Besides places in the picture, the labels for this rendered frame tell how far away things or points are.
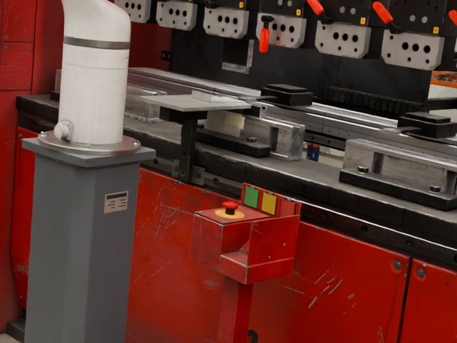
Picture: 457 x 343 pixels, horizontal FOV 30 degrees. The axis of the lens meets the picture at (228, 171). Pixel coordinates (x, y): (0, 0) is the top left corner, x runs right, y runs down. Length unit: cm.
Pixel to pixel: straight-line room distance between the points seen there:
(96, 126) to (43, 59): 151
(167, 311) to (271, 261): 61
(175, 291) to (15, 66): 100
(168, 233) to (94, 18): 106
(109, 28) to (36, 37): 150
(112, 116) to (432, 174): 83
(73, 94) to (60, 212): 22
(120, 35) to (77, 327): 54
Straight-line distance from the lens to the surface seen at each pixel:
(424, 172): 206
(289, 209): 203
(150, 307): 257
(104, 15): 153
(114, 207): 158
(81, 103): 155
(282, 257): 202
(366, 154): 214
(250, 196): 212
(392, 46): 207
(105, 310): 165
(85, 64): 154
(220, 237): 199
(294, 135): 228
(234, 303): 207
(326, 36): 218
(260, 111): 236
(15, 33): 298
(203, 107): 224
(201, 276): 239
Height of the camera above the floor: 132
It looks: 12 degrees down
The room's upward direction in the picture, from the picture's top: 6 degrees clockwise
